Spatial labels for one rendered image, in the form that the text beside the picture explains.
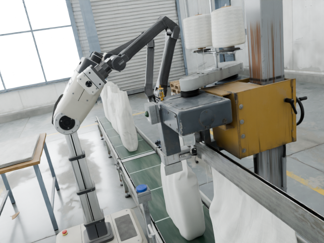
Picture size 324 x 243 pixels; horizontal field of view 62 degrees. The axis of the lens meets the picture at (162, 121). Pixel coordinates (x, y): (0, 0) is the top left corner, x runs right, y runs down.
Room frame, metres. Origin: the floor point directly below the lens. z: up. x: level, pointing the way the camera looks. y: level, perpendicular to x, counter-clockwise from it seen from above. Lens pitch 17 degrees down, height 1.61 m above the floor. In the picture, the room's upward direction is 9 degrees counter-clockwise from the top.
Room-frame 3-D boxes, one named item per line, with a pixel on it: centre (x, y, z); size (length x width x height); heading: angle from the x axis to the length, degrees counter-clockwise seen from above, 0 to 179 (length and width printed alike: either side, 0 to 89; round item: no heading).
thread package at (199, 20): (1.47, -0.27, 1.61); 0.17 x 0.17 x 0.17
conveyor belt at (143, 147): (3.91, 0.65, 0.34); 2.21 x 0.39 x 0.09; 17
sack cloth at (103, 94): (4.59, 0.86, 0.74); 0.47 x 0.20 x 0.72; 19
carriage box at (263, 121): (1.28, -0.45, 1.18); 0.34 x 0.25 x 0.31; 107
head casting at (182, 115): (1.15, -0.13, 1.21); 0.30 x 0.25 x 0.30; 17
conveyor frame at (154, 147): (3.89, 0.64, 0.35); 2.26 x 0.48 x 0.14; 17
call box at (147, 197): (1.31, 0.17, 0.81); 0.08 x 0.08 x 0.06; 17
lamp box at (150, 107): (1.22, 0.04, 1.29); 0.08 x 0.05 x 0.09; 17
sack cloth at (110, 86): (3.93, 0.65, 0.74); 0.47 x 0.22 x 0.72; 18
